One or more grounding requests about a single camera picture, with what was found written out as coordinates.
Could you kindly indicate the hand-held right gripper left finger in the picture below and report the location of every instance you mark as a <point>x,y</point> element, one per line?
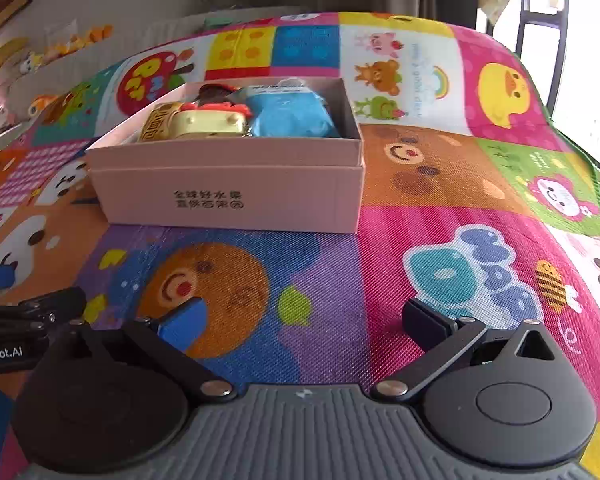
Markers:
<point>187,320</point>

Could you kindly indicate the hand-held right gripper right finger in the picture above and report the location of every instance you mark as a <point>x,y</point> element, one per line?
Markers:
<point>425,320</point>

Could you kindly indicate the pink cardboard box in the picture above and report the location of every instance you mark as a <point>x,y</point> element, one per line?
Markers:
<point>230,185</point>

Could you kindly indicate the yellow plastic toy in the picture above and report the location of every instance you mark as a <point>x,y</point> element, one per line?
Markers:
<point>210,125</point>

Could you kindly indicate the blue tissue packet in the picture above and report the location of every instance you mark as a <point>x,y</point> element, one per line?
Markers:
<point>290,110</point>

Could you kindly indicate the colourful cartoon play mat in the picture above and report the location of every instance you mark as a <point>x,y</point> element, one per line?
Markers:
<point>430,210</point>

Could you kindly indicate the row of yellow plush toys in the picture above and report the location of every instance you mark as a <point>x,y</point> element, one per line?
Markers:
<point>67,45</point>

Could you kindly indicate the teal cloth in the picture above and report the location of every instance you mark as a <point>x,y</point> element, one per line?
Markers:
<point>222,22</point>

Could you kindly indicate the black window frame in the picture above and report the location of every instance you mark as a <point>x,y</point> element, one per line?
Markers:
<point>555,35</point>

